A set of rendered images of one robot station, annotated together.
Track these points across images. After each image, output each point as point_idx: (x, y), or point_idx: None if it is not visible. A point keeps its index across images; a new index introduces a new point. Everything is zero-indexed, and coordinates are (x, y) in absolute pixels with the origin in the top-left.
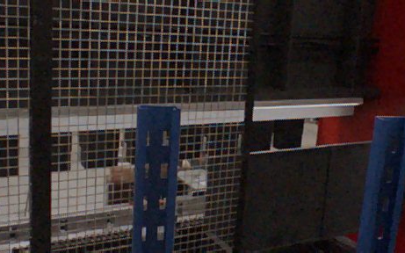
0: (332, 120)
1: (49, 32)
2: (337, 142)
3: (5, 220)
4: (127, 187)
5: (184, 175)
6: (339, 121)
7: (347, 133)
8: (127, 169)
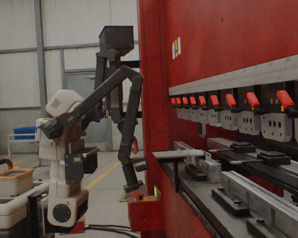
0: (158, 105)
1: None
2: (168, 118)
3: (276, 205)
4: (22, 228)
5: (166, 155)
6: (166, 103)
7: (175, 109)
8: (20, 205)
